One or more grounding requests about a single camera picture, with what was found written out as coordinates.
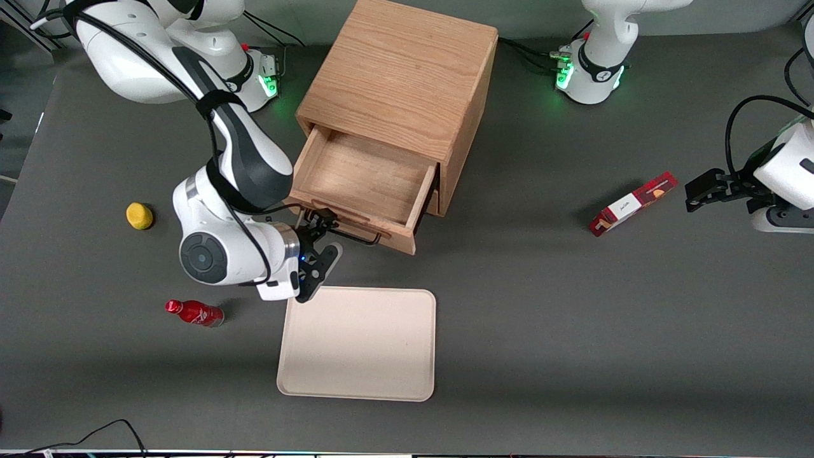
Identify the plain wooden drawer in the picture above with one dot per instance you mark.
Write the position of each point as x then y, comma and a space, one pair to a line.
433, 203

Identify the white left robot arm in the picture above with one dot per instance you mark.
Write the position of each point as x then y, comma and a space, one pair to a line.
601, 57

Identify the dark metal frame rail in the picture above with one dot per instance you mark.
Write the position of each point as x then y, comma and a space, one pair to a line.
28, 28

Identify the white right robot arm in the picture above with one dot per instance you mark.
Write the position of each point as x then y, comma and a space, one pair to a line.
248, 156

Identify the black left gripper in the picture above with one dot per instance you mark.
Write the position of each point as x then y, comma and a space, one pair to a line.
739, 187

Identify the red soda bottle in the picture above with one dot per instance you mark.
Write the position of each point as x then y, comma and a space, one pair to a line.
196, 313

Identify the red and white carton box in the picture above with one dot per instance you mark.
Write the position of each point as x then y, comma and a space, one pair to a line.
631, 205

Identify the wooden drawer cabinet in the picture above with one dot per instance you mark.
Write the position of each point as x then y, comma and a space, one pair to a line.
400, 70

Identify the wooden drawer with raised lip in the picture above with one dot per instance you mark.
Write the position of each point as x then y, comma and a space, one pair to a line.
369, 178

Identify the yellow lemon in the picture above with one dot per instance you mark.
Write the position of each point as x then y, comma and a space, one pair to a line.
139, 215

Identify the beige plastic tray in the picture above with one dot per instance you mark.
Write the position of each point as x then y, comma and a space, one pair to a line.
357, 343

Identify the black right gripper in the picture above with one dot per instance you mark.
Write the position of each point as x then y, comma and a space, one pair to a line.
308, 234

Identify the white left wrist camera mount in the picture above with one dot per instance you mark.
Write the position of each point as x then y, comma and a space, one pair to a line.
785, 219

